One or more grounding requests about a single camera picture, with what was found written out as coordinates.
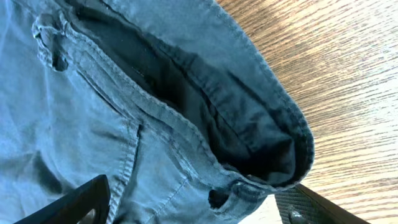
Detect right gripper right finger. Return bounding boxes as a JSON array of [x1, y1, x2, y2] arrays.
[[275, 184, 370, 224]]

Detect navy blue shorts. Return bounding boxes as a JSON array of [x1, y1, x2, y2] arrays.
[[1, 0, 314, 223]]

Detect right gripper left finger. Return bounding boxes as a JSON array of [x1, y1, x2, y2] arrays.
[[16, 174, 111, 224]]

